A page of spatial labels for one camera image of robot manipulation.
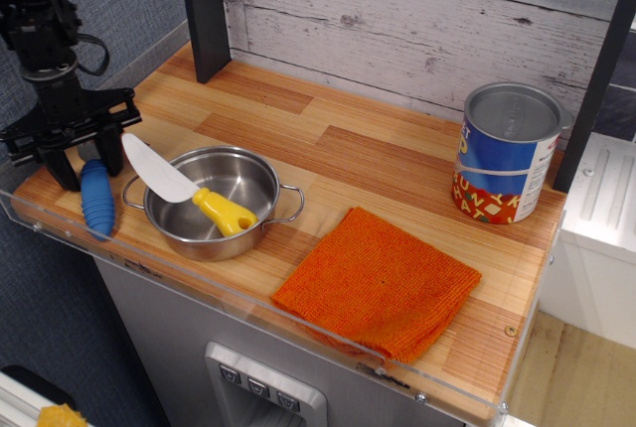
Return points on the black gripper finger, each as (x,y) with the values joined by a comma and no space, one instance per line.
(109,148)
(58,164)

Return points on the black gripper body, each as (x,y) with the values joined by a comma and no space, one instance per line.
(65,115)

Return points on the blue handled metal fork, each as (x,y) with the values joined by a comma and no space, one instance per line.
(97,203)

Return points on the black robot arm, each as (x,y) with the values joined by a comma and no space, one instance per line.
(43,34)

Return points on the white yellow toy knife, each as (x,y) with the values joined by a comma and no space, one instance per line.
(173,187)

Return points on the silver toy fridge cabinet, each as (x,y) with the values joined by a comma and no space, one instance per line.
(170,328)

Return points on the yellow orange object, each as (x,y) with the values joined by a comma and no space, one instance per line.
(60,416)

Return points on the ice dispenser button panel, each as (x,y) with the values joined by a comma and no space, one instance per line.
(250,393)

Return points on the orange knitted cloth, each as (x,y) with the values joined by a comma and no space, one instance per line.
(378,286)

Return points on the blue soup can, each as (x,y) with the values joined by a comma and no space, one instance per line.
(508,137)

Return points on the white plastic appliance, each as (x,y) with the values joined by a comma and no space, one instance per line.
(590,279)

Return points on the black left vertical post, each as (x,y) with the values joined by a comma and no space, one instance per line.
(209,37)

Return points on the black vertical post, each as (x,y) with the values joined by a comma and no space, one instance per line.
(610,52)
(209,37)

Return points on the clear acrylic guard rail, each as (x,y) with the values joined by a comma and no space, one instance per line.
(333,150)

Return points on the black right vertical post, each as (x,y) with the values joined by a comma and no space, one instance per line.
(610,52)

